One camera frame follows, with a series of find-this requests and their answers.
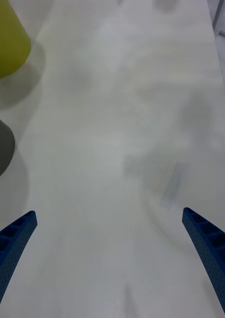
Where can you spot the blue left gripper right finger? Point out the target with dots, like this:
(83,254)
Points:
(211,251)

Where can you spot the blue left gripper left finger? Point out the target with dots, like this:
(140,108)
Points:
(10,246)

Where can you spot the grey plastic bin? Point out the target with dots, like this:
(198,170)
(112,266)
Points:
(1,149)

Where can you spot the yellow-green plastic bin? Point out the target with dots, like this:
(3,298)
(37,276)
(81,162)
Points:
(6,39)

